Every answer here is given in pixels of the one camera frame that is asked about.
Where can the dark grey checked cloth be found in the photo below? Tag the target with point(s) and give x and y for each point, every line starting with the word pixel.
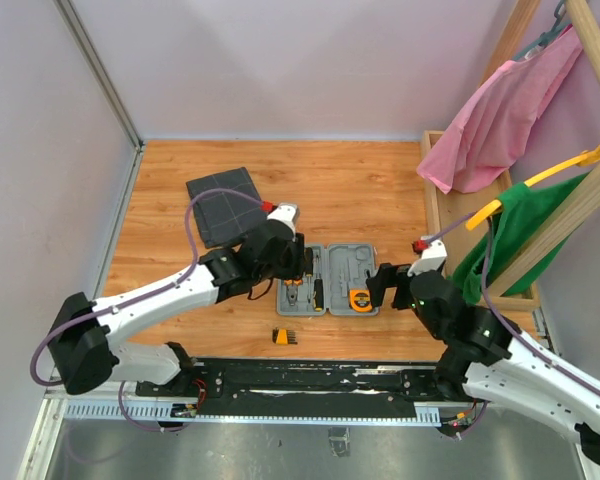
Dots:
pixel 221 217

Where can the aluminium frame rail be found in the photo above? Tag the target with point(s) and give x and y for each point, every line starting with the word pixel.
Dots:
pixel 111 401

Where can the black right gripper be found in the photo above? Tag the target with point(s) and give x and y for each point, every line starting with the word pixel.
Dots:
pixel 389 274

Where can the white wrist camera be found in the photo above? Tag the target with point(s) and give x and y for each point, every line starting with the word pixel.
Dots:
pixel 287 214
pixel 432 256

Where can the black yellow thick screwdriver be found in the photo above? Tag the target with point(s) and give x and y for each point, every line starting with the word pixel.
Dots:
pixel 308 261

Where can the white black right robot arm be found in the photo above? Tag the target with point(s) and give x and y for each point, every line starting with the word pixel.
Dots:
pixel 490 358

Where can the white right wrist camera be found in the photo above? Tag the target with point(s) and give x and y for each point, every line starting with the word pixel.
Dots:
pixel 432 256

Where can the green shirt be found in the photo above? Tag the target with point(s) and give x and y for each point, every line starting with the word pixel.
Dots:
pixel 524 210

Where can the black yellow slim screwdriver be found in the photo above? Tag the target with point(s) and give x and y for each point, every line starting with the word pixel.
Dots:
pixel 318 295

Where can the orange black hex key set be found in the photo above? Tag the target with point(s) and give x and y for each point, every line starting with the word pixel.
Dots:
pixel 284 336

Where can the orange black pliers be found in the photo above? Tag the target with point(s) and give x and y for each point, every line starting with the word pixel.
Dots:
pixel 292 290

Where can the teal clothes hanger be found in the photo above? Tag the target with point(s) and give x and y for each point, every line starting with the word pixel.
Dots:
pixel 560 23

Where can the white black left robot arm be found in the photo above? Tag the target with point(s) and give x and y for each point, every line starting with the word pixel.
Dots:
pixel 90 339

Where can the grey plastic tool case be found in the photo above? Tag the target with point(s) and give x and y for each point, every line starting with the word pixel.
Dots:
pixel 341 266

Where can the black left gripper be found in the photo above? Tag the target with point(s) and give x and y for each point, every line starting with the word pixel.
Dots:
pixel 296 267

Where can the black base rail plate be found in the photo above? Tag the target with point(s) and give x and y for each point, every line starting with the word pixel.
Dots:
pixel 306 389

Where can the orange tape measure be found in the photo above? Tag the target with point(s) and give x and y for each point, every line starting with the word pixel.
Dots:
pixel 360 300

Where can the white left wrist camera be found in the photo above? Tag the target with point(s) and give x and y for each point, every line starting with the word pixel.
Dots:
pixel 287 214

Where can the wooden clothes rack frame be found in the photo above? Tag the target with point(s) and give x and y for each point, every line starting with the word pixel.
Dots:
pixel 564 220

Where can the pink shirt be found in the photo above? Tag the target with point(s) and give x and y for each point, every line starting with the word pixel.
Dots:
pixel 490 132

